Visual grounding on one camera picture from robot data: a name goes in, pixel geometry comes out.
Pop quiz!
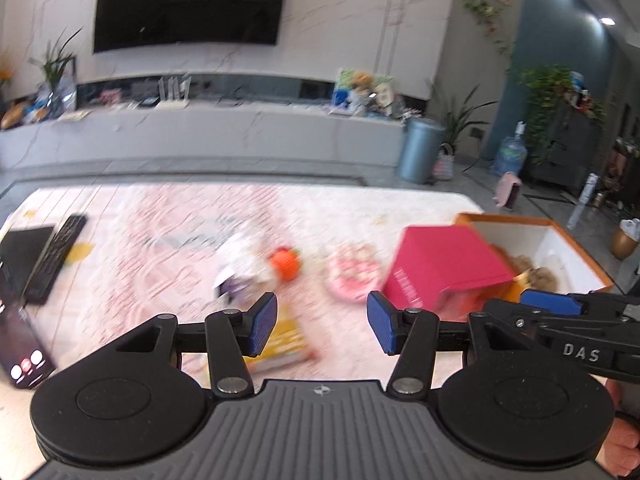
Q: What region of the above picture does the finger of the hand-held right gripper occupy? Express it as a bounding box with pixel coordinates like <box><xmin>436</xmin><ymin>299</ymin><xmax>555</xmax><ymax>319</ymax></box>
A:
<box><xmin>519</xmin><ymin>288</ymin><xmax>583</xmax><ymax>317</ymax></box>
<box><xmin>481</xmin><ymin>298</ymin><xmax>552</xmax><ymax>343</ymax></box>

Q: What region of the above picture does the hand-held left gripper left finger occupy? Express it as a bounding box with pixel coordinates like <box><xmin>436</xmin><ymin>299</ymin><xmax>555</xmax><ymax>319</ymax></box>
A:
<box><xmin>115</xmin><ymin>291</ymin><xmax>279</xmax><ymax>400</ymax></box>

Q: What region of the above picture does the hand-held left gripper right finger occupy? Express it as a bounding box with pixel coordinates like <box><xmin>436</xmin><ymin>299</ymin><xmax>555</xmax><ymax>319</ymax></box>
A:
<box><xmin>365</xmin><ymin>290</ymin><xmax>512</xmax><ymax>396</ymax></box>

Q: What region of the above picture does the brown plush toy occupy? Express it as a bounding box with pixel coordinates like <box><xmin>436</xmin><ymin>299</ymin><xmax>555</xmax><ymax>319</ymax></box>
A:
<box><xmin>492</xmin><ymin>252</ymin><xmax>559</xmax><ymax>292</ymax></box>

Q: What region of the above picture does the orange cardboard box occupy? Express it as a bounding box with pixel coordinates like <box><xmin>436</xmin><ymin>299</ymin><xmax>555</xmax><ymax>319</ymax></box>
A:
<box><xmin>453</xmin><ymin>212</ymin><xmax>615</xmax><ymax>297</ymax></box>

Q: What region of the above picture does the white drawstring bag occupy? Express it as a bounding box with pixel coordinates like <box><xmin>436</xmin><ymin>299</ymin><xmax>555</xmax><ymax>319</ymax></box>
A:
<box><xmin>222</xmin><ymin>234</ymin><xmax>273</xmax><ymax>281</ymax></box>

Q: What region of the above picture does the red box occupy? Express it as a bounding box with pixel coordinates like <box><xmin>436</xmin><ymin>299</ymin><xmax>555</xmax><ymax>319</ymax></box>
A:
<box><xmin>382</xmin><ymin>223</ymin><xmax>516</xmax><ymax>323</ymax></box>

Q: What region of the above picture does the person's right hand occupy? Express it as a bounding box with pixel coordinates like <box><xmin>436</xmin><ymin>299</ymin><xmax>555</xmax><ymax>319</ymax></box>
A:
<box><xmin>597</xmin><ymin>377</ymin><xmax>640</xmax><ymax>479</ymax></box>

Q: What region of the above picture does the yellow flat packet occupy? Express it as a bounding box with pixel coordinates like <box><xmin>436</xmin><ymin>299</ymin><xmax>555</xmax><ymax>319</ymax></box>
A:
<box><xmin>244</xmin><ymin>305</ymin><xmax>314</xmax><ymax>367</ymax></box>

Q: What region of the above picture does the purple plush flower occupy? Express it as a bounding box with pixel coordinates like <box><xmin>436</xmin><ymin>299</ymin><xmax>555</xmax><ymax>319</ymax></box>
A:
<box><xmin>214</xmin><ymin>266</ymin><xmax>261</xmax><ymax>305</ymax></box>

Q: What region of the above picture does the pink crochet pouch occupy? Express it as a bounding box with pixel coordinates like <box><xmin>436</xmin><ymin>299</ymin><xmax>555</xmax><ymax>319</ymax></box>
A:
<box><xmin>324</xmin><ymin>242</ymin><xmax>384</xmax><ymax>304</ymax></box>

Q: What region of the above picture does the orange plush toy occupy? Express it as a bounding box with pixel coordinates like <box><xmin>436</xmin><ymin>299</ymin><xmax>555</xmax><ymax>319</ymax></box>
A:
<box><xmin>268</xmin><ymin>245</ymin><xmax>303</xmax><ymax>281</ymax></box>

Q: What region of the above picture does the gold vase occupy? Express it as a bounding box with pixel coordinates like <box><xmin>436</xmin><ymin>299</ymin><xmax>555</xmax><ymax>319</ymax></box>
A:
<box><xmin>612</xmin><ymin>219</ymin><xmax>640</xmax><ymax>261</ymax></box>

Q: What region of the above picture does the white stick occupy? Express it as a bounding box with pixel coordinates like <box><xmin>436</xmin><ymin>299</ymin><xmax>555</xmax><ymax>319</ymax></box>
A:
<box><xmin>567</xmin><ymin>172</ymin><xmax>600</xmax><ymax>230</ymax></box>

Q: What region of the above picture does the pink heater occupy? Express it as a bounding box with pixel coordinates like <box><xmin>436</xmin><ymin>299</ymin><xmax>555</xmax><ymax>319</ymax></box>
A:
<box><xmin>492</xmin><ymin>171</ymin><xmax>522</xmax><ymax>211</ymax></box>

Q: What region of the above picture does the blue water jug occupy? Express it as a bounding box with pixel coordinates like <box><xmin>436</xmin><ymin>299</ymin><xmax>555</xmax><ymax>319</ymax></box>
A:
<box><xmin>492</xmin><ymin>122</ymin><xmax>529</xmax><ymax>177</ymax></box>

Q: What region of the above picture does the dark cabinet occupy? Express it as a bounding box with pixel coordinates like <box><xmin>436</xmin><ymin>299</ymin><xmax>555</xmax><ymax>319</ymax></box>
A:
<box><xmin>527</xmin><ymin>99</ymin><xmax>616</xmax><ymax>191</ymax></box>

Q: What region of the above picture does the woven handbag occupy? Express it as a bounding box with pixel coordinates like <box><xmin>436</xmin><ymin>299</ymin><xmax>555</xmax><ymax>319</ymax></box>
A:
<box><xmin>433</xmin><ymin>143</ymin><xmax>456</xmax><ymax>181</ymax></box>

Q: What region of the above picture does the grey-blue trash can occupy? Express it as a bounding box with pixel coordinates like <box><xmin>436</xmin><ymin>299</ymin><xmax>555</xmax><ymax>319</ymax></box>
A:
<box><xmin>397</xmin><ymin>115</ymin><xmax>446</xmax><ymax>185</ymax></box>

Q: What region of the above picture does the bushy green plant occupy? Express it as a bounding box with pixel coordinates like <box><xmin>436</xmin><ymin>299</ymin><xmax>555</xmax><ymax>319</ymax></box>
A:
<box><xmin>517</xmin><ymin>63</ymin><xmax>576</xmax><ymax>164</ymax></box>

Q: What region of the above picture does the white marble television console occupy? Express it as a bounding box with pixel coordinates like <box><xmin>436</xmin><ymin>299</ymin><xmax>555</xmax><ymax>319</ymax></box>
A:
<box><xmin>0</xmin><ymin>98</ymin><xmax>409</xmax><ymax>174</ymax></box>

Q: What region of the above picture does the potted long-leaf plant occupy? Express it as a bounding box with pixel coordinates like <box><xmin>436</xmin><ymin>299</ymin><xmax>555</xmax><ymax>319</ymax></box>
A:
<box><xmin>427</xmin><ymin>79</ymin><xmax>494</xmax><ymax>154</ymax></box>

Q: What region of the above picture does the black remote control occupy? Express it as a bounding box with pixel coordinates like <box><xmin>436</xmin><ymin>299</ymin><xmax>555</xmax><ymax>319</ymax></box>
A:
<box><xmin>22</xmin><ymin>213</ymin><xmax>89</xmax><ymax>306</ymax></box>

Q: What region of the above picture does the teddy bear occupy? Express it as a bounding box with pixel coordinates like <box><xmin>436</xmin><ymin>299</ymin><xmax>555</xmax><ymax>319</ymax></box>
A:
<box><xmin>349</xmin><ymin>70</ymin><xmax>375</xmax><ymax>114</ymax></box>

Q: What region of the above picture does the black smartphone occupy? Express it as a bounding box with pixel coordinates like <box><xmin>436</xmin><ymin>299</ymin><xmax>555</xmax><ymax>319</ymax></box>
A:
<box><xmin>0</xmin><ymin>300</ymin><xmax>57</xmax><ymax>391</ymax></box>

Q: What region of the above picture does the white router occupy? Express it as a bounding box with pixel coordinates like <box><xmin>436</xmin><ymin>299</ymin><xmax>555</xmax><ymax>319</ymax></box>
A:
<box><xmin>154</xmin><ymin>74</ymin><xmax>192</xmax><ymax>110</ymax></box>

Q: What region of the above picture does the black tablet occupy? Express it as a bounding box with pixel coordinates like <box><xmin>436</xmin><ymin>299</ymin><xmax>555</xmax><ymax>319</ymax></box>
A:
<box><xmin>0</xmin><ymin>224</ymin><xmax>57</xmax><ymax>282</ymax></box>

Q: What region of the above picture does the hanging vine plant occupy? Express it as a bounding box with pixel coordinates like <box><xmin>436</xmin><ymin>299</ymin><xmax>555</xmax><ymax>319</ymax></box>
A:
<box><xmin>462</xmin><ymin>0</ymin><xmax>516</xmax><ymax>59</ymax></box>

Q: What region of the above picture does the snack packages pile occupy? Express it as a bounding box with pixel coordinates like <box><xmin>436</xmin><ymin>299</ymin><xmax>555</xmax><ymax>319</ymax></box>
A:
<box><xmin>0</xmin><ymin>94</ymin><xmax>52</xmax><ymax>132</ymax></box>

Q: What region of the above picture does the green plant in glass vase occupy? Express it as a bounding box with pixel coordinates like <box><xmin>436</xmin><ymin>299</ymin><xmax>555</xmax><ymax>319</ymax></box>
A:
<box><xmin>29</xmin><ymin>27</ymin><xmax>84</xmax><ymax>112</ymax></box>

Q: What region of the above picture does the black wall television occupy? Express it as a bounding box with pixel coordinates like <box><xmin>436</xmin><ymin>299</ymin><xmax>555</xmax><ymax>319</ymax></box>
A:
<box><xmin>93</xmin><ymin>0</ymin><xmax>292</xmax><ymax>55</ymax></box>

